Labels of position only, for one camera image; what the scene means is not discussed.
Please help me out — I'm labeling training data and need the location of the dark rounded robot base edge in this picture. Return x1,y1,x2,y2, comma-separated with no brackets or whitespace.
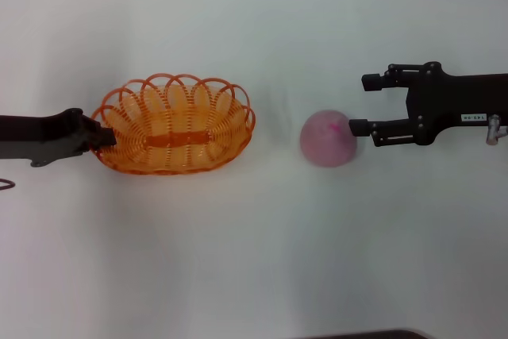
305,327,433,339

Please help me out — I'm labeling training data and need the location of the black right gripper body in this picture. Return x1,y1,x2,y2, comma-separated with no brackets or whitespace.
405,61,508,147

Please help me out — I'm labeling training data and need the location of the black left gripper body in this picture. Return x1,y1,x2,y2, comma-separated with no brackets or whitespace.
0,107,86,168

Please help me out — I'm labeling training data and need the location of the pink peach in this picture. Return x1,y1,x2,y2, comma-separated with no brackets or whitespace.
299,109,358,168

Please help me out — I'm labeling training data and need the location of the orange plastic wire basket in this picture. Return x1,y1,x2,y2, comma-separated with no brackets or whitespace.
90,72,256,176

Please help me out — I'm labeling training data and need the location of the silver plug on right gripper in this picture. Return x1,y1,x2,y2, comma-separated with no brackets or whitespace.
484,114,508,146

